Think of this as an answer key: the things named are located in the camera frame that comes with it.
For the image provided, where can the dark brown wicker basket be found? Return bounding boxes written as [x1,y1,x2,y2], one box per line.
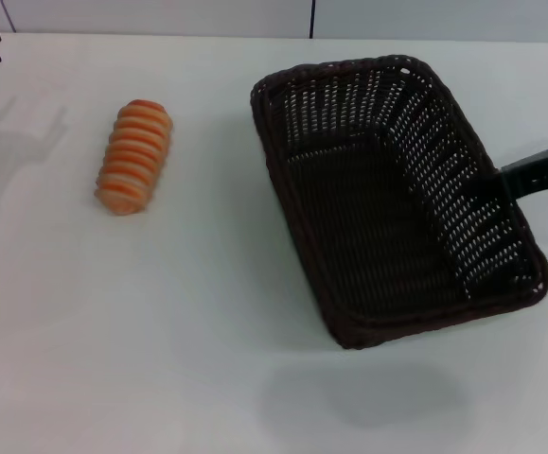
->
[249,54,548,350]

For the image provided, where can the orange striped bread loaf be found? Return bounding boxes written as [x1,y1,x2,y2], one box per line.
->
[94,98,174,218]

